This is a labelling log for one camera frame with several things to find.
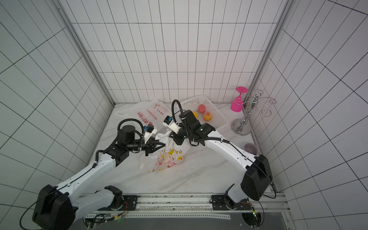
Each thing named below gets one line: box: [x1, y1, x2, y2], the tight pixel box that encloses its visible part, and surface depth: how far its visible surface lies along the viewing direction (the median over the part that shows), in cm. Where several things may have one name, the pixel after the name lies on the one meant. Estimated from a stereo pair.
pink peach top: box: [197, 103, 207, 114], surface depth 112 cm
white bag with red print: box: [115, 97, 173, 129], surface depth 113 cm
